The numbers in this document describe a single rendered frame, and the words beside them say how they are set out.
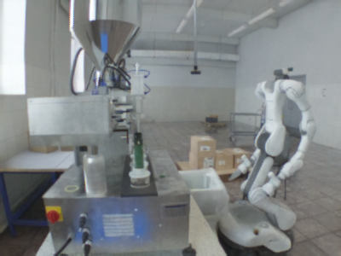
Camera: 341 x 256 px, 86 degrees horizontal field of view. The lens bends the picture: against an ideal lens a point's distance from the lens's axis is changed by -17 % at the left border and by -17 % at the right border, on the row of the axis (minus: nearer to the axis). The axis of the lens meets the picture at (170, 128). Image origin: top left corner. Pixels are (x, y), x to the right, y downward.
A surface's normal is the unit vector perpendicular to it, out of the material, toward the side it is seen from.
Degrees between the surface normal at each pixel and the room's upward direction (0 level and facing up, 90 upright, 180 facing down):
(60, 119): 90
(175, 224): 90
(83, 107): 90
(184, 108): 90
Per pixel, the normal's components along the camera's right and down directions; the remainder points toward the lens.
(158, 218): 0.16, 0.15
